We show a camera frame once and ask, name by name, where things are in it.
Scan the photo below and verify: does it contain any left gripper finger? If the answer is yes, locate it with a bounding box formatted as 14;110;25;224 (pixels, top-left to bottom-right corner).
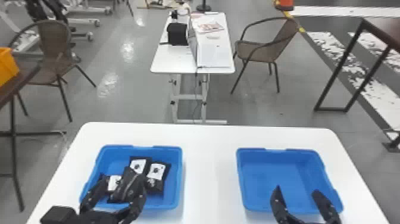
117;187;148;224
79;176;110;214

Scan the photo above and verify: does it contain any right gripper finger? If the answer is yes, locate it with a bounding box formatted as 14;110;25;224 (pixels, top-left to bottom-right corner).
311;189;342;224
270;185;306;224

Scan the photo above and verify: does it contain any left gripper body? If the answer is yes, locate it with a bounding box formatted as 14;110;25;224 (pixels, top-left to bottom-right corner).
77;210;126;224

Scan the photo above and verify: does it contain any black part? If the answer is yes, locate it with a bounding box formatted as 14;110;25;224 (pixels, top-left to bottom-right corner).
110;166;147;203
129;155;153;176
145;161;172;194
105;174;123;204

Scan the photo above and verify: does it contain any blue tray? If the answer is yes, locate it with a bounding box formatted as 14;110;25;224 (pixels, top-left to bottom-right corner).
79;144;183;211
236;147;344;214

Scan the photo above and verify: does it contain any dark side table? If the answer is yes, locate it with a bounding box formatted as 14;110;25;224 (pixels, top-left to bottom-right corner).
313;16;400;113
0;58;68;212

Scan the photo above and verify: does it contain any white side table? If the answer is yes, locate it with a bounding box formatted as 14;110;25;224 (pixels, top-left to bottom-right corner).
149;11;236;126

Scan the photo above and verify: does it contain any yellow tray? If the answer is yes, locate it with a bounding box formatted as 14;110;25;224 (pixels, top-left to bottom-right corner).
0;46;20;88

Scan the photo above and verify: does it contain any brown chair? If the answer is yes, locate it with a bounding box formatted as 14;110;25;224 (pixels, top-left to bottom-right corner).
8;19;97;123
230;17;301;95

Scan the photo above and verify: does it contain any white box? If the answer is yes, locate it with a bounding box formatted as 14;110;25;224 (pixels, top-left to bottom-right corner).
187;12;234;69

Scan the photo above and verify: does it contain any black box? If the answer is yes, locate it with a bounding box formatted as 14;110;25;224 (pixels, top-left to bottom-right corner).
167;22;189;46

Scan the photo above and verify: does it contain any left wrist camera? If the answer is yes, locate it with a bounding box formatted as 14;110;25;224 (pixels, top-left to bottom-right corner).
40;205;79;224

